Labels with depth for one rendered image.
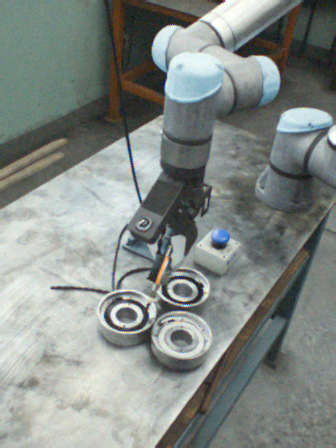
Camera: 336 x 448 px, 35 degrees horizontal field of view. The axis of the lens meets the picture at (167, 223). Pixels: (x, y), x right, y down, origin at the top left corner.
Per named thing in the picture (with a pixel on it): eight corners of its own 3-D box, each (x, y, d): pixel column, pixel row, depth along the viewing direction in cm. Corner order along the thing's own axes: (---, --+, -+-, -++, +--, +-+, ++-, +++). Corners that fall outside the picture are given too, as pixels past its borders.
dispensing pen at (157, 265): (128, 324, 91) (163, 234, 89) (138, 320, 95) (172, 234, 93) (138, 329, 90) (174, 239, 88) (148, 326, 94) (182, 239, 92)
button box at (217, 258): (222, 276, 109) (226, 259, 106) (192, 262, 112) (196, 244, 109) (239, 256, 115) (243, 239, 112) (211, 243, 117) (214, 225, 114)
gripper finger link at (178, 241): (200, 260, 94) (202, 217, 89) (184, 279, 90) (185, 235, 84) (185, 255, 95) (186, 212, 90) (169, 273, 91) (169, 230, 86)
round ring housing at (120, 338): (163, 340, 94) (165, 325, 92) (107, 355, 90) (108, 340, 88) (142, 299, 102) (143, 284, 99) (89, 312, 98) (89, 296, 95)
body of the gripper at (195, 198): (209, 215, 90) (220, 153, 82) (185, 241, 84) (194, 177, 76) (170, 198, 92) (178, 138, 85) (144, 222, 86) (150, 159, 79)
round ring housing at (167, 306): (192, 276, 108) (195, 262, 106) (217, 313, 101) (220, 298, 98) (145, 288, 104) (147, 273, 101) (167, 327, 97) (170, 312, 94)
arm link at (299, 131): (290, 145, 137) (304, 96, 128) (332, 169, 129) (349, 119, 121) (259, 157, 130) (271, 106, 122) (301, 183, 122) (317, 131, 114)
